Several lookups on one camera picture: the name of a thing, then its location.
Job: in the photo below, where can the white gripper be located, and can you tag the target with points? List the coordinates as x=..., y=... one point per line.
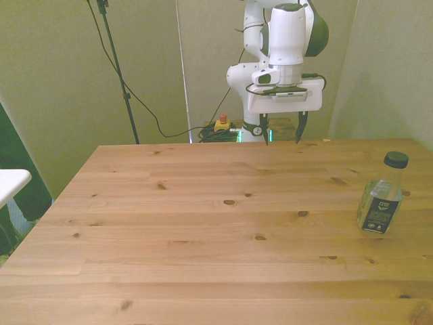
x=313, y=98

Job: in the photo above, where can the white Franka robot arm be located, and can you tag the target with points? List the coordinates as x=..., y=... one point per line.
x=287, y=34

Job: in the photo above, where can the clear bottle with black cap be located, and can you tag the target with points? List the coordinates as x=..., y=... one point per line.
x=381, y=199

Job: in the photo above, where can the yellow emergency stop button box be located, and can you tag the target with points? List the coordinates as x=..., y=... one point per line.
x=222, y=125

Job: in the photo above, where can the white vertical strip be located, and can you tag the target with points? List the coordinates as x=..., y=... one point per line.
x=184, y=74

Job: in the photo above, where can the black tripod stand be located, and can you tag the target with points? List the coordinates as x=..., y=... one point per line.
x=116, y=67

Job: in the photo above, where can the dark green cloth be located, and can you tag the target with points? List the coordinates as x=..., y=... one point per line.
x=23, y=189

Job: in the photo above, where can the white board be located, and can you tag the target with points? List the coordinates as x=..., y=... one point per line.
x=11, y=184

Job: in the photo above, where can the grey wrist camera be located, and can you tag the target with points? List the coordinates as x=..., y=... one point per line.
x=290, y=96

